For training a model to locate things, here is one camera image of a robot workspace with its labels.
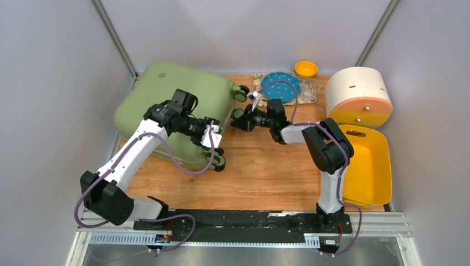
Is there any green hard-shell suitcase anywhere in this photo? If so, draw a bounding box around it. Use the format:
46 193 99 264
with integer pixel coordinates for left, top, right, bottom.
114 61 249 170

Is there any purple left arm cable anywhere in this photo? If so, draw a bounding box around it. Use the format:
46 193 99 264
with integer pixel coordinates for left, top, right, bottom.
73 126 217 254

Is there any white and orange drawer cabinet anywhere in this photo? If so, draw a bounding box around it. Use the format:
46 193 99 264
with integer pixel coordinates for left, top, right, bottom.
325 66 393 129

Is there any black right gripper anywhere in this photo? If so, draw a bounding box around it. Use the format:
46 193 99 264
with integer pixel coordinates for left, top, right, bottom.
232 103 275 132

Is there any floral placemat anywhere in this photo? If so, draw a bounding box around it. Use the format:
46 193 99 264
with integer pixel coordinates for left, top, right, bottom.
252 71 309 107

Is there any clear drinking glass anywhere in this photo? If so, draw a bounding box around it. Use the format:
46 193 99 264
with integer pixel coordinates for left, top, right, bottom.
300 78 321 103

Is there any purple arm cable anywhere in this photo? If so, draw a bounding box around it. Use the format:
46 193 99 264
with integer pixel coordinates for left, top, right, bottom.
259 80 363 257
73 126 217 254

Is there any small yellow bowl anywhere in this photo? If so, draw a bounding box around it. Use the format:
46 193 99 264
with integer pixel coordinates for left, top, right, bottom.
294 61 318 79

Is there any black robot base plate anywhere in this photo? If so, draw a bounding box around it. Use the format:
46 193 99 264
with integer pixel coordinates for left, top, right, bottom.
133 209 353 244

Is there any aluminium frame rail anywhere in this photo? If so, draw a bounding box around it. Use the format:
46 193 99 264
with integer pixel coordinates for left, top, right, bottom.
66 211 420 265

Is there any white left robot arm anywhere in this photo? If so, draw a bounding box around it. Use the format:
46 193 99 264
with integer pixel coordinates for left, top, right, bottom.
78 89 222 230

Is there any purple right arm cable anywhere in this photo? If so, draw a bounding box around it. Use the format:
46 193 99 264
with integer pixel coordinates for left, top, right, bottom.
259 80 363 257

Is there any yellow plastic basin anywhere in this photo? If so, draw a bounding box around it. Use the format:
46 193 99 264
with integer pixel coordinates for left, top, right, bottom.
339 125 392 208

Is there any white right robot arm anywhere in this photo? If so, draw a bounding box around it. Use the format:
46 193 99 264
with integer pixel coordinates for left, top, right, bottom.
231 99 354 232

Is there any blue polka dot plate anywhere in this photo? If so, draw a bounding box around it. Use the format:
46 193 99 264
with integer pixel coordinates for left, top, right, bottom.
260 72 300 103

